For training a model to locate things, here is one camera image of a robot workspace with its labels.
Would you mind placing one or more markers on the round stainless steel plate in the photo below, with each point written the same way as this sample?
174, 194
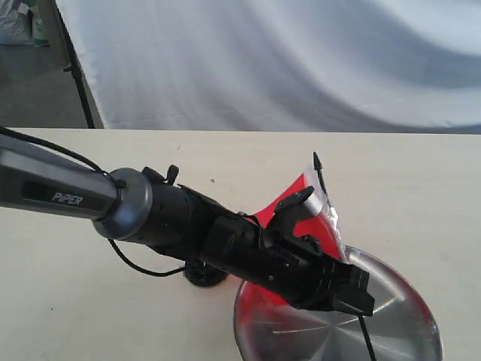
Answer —
401, 328

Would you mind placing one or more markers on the black backdrop stand pole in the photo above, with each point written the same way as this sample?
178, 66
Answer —
73, 68

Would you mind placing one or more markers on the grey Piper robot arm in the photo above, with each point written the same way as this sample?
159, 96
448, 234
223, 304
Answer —
147, 208

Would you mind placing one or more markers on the black round flag base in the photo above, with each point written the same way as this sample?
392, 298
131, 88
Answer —
203, 275

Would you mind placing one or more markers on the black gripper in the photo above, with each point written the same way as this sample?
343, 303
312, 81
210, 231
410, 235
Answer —
294, 269

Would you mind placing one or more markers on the white backdrop cloth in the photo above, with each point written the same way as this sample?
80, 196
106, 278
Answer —
334, 66

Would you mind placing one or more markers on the red flag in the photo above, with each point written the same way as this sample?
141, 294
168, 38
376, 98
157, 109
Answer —
323, 229

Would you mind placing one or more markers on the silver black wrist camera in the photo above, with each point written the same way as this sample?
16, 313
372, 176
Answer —
291, 210

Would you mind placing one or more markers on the white sack in background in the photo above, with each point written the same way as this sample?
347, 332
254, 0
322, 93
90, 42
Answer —
21, 24

